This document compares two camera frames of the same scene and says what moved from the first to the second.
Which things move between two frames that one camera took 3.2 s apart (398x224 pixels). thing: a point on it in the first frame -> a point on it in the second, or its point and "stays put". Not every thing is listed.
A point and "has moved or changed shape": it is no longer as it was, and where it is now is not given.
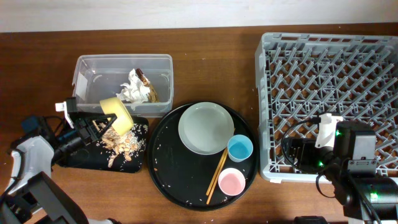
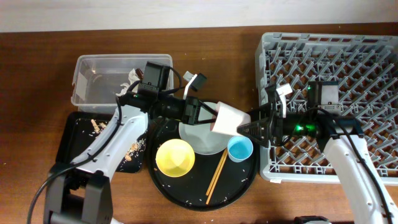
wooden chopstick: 216,171 stays put
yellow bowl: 124,122 has moved or changed shape
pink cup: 231,182 -> 227,119
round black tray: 183,178 stays put
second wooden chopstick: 217,177 stays put
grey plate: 205,127 stays put
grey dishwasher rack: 301,76 stays put
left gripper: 86,122 -> 192,106
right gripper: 306,145 -> 277,123
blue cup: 239,148 stays put
